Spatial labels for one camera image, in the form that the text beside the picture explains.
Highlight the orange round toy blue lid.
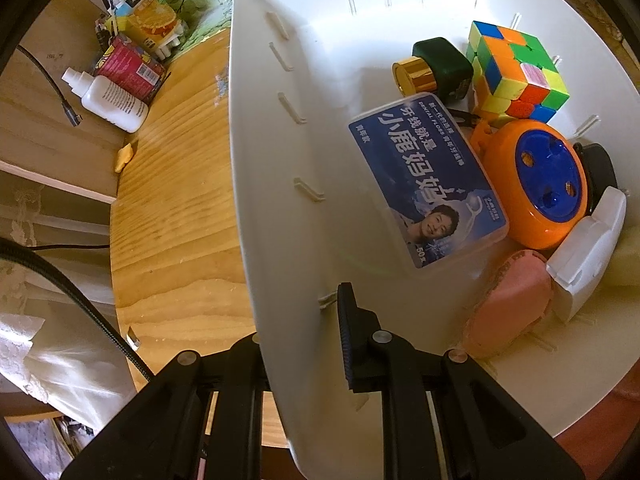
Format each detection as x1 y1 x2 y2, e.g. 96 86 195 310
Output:
469 117 588 250

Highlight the wooden desk hutch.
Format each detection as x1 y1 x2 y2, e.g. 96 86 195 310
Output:
0 0 126 201

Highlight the pink shell shaped case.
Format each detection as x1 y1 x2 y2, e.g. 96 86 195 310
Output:
462 249 553 358

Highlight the dark green square bottle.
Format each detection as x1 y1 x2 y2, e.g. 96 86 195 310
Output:
392 37 475 102

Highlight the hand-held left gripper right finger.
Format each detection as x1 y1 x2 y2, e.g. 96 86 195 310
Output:
337 282 586 480

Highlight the small yellow scrap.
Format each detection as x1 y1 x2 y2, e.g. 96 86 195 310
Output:
114 144 136 173

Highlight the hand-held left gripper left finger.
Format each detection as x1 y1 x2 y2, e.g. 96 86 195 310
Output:
60 332 273 480

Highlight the black round object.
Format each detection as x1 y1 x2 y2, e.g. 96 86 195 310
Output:
572 142 618 216

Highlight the blue label floss box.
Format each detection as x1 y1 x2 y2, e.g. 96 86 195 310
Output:
348 92 510 269

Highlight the white spray bottle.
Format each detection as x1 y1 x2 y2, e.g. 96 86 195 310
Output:
62 67 150 133

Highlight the white plastic storage tray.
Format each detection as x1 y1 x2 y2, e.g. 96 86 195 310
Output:
227 0 640 480

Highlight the white plastic case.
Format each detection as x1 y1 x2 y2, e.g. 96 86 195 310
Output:
546 186 627 323

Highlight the black gooseneck tube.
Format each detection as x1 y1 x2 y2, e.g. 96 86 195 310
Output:
0 237 156 388

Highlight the colourful puzzle cube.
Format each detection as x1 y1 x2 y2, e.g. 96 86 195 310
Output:
466 20 571 123

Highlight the orange juice carton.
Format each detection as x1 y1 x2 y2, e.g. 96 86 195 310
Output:
116 0 183 56

